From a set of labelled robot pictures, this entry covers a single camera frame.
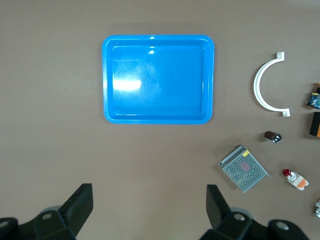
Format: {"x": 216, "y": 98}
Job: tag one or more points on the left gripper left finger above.
{"x": 62, "y": 220}

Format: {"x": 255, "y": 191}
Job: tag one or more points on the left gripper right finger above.
{"x": 225, "y": 220}

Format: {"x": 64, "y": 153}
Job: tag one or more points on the dark brown cylindrical capacitor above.
{"x": 271, "y": 136}

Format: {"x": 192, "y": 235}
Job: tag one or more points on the perforated metal power supply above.
{"x": 243, "y": 170}

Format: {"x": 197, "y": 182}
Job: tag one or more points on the red pushbutton white orange base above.
{"x": 296, "y": 180}

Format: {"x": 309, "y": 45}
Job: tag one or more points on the silver pushbutton green base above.
{"x": 317, "y": 208}

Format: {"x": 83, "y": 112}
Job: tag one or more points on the brown table cover mat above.
{"x": 50, "y": 100}

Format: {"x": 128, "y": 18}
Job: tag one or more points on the orange single-hole button box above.
{"x": 315, "y": 125}

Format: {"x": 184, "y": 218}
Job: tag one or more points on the orange cap pushbutton blue block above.
{"x": 315, "y": 98}

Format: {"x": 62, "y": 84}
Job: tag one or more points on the blue plastic tray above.
{"x": 160, "y": 82}

